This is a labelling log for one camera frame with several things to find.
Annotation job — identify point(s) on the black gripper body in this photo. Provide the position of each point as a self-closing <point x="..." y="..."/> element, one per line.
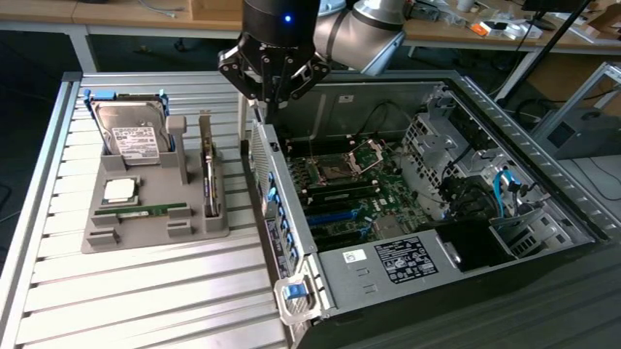
<point x="279" y="29"/>

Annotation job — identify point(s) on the graphics card with metal bracket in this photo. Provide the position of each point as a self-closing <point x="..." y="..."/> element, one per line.
<point x="210" y="174"/>

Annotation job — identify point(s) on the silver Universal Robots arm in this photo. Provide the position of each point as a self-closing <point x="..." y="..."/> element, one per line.
<point x="359" y="32"/>

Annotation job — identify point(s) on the open black PC case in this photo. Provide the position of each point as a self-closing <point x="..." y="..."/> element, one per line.
<point x="330" y="120"/>

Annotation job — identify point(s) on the brown cardboard box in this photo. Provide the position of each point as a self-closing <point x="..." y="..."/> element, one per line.
<point x="214" y="9"/>

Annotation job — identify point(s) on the metal locking lever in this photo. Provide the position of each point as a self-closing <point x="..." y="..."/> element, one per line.
<point x="310" y="151"/>

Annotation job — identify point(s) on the metal socket cover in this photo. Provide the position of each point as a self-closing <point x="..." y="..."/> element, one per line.
<point x="369" y="152"/>

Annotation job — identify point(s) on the hard disk with blue caddy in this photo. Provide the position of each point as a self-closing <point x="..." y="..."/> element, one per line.
<point x="131" y="120"/>

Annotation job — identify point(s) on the CPU socket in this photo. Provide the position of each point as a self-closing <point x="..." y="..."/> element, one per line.
<point x="334" y="171"/>

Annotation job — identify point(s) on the metal disk bay cage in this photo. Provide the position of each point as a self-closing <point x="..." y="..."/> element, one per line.
<point x="426" y="138"/>

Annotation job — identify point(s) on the black RAM stick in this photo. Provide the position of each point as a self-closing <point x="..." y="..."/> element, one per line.
<point x="339" y="196"/>

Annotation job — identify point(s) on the grey plastic parts rack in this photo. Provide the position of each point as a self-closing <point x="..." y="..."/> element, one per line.
<point x="155" y="189"/>

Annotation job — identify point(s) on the small orange box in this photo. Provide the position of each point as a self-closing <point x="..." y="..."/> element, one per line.
<point x="481" y="29"/>

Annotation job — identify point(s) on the green motherboard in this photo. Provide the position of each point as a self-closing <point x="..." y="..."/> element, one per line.
<point x="387" y="203"/>

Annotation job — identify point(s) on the blue expansion slot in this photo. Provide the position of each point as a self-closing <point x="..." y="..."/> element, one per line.
<point x="334" y="217"/>

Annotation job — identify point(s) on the silver CPU chip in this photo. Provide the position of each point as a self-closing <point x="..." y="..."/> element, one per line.
<point x="120" y="191"/>

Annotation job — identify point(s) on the green RAM stick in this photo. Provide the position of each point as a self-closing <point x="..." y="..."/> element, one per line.
<point x="146" y="210"/>

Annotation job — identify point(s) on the white tape roll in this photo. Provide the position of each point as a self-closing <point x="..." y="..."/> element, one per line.
<point x="516" y="31"/>

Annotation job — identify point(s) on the grey chipset heatsink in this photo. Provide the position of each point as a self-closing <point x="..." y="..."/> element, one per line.
<point x="389" y="226"/>

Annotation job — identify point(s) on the black monitor stand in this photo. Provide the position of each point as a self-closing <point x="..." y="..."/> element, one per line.
<point x="538" y="18"/>

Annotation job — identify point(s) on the black stand pole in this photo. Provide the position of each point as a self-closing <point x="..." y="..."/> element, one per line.
<point x="548" y="47"/>

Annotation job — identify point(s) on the black plastic shroud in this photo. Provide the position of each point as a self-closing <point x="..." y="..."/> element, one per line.
<point x="475" y="247"/>

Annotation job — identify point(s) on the grey power supply unit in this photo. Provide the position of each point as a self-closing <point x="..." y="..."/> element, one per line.
<point x="349" y="287"/>

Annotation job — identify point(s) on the grey box device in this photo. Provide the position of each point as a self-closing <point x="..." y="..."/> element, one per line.
<point x="586" y="134"/>

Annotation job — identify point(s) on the blue case release latch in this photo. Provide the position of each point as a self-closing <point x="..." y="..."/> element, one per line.
<point x="293" y="291"/>

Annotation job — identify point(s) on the open cardboard box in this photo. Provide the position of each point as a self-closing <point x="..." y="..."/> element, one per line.
<point x="609" y="22"/>

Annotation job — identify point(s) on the metal slat table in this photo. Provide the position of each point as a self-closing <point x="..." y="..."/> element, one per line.
<point x="146" y="291"/>

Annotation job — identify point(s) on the wooden desk with white frame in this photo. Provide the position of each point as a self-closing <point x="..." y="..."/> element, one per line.
<point x="437" y="36"/>
<point x="48" y="14"/>

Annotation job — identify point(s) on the aluminium profile frame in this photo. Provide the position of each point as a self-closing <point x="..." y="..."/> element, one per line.
<point x="594" y="78"/>

